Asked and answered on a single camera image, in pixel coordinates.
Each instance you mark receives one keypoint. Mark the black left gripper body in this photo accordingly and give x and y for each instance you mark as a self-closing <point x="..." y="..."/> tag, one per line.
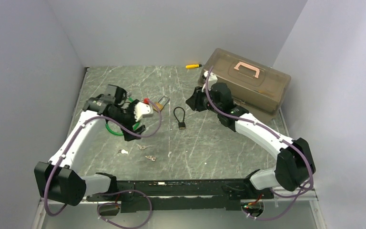
<point x="126" y="118"/>

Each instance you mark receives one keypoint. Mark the silver key bunch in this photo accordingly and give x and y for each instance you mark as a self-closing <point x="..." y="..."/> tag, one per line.
<point x="152" y="158"/>

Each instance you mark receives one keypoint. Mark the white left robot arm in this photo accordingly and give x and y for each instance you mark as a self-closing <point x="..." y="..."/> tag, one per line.
<point x="58" y="179"/>

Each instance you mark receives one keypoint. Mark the brass padlock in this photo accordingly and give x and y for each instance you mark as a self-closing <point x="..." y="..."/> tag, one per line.
<point x="161" y="103"/>

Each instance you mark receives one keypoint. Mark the yellow screwdriver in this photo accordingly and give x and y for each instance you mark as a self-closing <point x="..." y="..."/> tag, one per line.
<point x="193" y="66"/>

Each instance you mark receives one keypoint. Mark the small silver key pair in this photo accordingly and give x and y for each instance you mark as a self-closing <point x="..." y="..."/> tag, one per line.
<point x="142" y="147"/>

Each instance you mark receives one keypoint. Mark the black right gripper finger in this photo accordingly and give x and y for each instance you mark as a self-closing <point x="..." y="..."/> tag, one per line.
<point x="198" y="91"/>
<point x="194" y="102"/>

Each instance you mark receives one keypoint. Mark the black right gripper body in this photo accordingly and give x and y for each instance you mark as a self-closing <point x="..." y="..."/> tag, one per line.
<point x="208" y="106"/>

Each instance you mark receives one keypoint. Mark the translucent brown toolbox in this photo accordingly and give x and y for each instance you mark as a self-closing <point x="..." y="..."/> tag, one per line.
<point x="254" y="86"/>

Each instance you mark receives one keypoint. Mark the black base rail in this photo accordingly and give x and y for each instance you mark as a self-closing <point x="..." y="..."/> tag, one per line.
<point x="229" y="194"/>

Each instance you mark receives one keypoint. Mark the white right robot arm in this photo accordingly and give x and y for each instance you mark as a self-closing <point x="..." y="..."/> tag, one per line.
<point x="294" y="162"/>

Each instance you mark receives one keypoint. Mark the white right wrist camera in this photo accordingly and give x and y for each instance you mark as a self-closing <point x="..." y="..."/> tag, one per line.
<point x="209" y="80"/>

